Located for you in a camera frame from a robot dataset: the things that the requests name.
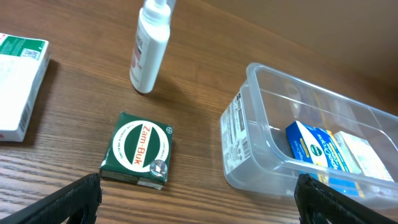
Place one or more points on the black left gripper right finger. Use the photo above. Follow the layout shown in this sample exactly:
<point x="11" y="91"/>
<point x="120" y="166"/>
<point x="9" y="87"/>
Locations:
<point x="319" y="203"/>

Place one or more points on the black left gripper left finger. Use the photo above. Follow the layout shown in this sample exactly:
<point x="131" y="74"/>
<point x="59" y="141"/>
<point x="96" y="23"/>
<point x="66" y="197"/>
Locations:
<point x="77" y="203"/>

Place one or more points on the blue VapoDrops lozenge box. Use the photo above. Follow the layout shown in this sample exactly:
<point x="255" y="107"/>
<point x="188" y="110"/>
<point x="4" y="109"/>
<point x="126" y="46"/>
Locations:
<point x="318" y="146"/>

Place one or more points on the white green Panadol box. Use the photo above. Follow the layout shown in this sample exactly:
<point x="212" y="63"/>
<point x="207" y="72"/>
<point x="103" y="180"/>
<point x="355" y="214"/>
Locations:
<point x="24" y="62"/>

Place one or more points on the white medicine box in container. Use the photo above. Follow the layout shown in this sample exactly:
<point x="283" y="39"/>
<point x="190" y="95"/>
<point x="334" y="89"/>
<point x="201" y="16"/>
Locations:
<point x="362" y="157"/>

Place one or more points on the clear plastic container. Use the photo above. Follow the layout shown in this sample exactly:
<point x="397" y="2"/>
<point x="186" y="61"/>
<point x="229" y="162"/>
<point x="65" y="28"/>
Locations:
<point x="256" y="153"/>

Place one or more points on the green Zam-Buk ointment box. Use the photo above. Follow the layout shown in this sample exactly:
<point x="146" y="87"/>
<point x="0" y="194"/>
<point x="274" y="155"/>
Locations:
<point x="139" y="152"/>

